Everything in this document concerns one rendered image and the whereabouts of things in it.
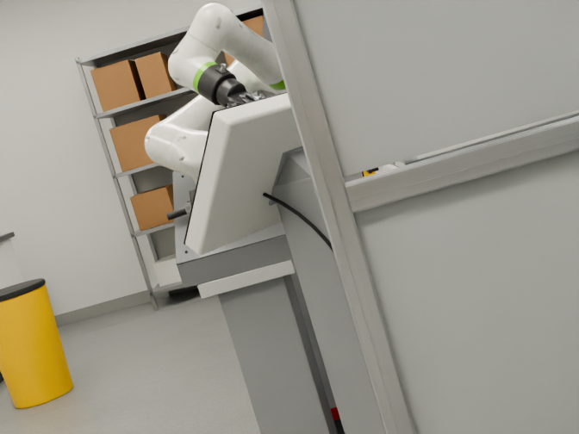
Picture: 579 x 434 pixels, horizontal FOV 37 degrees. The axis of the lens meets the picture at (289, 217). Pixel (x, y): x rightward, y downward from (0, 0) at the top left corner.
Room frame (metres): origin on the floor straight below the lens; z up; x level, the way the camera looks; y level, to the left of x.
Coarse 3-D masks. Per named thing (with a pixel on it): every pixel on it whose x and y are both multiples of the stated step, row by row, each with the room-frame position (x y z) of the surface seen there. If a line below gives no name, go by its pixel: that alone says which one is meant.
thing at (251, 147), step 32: (288, 96) 1.77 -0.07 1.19; (224, 128) 1.63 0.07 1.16; (256, 128) 1.68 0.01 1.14; (288, 128) 1.77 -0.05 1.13; (224, 160) 1.65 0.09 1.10; (256, 160) 1.74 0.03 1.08; (288, 160) 1.80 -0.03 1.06; (224, 192) 1.71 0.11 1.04; (256, 192) 1.79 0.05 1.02; (192, 224) 1.74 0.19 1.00; (224, 224) 1.76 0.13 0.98; (256, 224) 1.86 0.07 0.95
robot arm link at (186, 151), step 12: (180, 132) 2.49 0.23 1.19; (192, 132) 2.48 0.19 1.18; (204, 132) 2.47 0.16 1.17; (180, 144) 2.46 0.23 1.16; (192, 144) 2.44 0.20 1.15; (204, 144) 2.43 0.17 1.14; (180, 156) 2.44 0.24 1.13; (192, 156) 2.42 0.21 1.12; (180, 168) 2.47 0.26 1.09; (192, 168) 2.42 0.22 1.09
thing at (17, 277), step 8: (0, 240) 6.21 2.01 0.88; (8, 240) 6.41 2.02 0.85; (0, 248) 6.24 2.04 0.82; (8, 248) 6.37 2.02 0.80; (0, 256) 6.20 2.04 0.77; (8, 256) 6.32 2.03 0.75; (0, 264) 6.15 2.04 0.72; (8, 264) 6.28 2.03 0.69; (16, 264) 6.42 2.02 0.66; (0, 272) 6.11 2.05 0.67; (8, 272) 6.23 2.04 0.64; (16, 272) 6.38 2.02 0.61; (0, 280) 6.07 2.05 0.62; (8, 280) 6.19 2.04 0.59; (16, 280) 6.33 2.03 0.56; (0, 288) 6.03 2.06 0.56; (0, 376) 5.71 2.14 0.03
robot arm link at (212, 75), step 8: (224, 64) 2.28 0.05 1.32; (208, 72) 2.28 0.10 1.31; (216, 72) 2.27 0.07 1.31; (224, 72) 2.27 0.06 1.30; (200, 80) 2.28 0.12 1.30; (208, 80) 2.27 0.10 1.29; (216, 80) 2.25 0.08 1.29; (224, 80) 2.27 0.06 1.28; (200, 88) 2.28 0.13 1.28; (208, 88) 2.26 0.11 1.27; (216, 88) 2.26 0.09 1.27; (208, 96) 2.28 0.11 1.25; (216, 104) 2.30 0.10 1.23
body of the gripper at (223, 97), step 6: (222, 84) 2.25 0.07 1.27; (228, 84) 2.25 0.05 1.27; (234, 84) 2.25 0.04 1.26; (240, 84) 2.26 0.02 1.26; (222, 90) 2.25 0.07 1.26; (228, 90) 2.24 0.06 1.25; (234, 90) 2.25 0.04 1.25; (240, 90) 2.27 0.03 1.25; (216, 96) 2.26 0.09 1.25; (222, 96) 2.25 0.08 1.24; (228, 96) 2.24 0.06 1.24; (234, 96) 2.24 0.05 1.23; (222, 102) 2.26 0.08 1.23; (234, 102) 2.22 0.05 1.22; (240, 102) 2.22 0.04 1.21
